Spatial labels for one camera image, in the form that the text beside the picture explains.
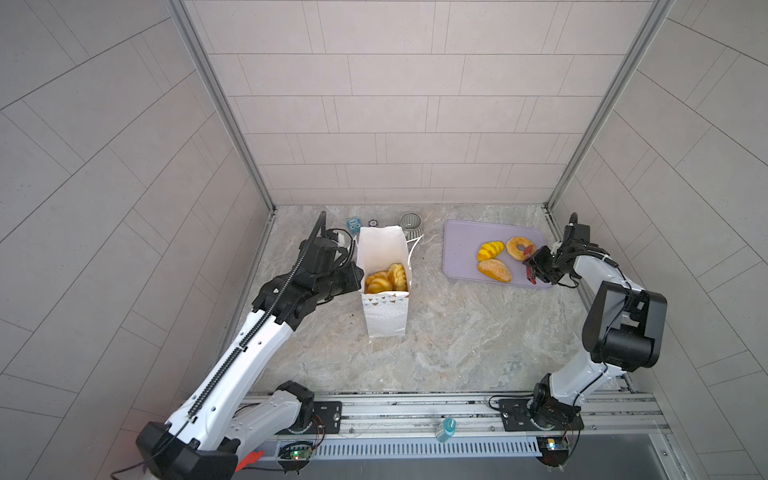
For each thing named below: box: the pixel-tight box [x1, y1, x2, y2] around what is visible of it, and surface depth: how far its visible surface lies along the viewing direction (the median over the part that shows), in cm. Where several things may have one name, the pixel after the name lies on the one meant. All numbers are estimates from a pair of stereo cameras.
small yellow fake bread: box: [477, 241, 505, 261], surface depth 102 cm
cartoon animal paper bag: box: [357, 226, 389, 337], surface depth 79 cm
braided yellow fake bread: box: [387, 263, 408, 291], surface depth 86 cm
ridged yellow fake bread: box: [365, 271, 393, 294], surface depth 83 cm
